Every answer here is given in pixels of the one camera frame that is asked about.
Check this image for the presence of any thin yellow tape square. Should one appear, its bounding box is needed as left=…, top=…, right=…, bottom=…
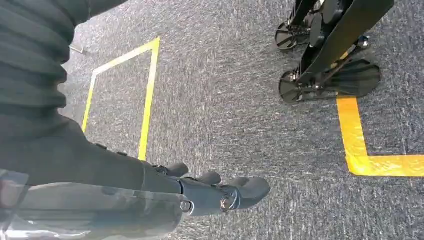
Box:
left=81, top=37, right=162, bottom=162

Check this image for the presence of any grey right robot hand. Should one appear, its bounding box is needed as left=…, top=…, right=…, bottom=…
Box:
left=0, top=109, right=272, bottom=218

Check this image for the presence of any clear plastic wrap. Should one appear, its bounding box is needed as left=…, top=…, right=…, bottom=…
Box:
left=0, top=168, right=195, bottom=240

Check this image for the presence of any small silver metal piece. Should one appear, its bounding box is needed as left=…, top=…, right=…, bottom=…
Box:
left=68, top=43, right=88, bottom=56

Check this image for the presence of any wide yellow floor tape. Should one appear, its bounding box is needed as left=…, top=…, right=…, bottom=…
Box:
left=336, top=95, right=424, bottom=178

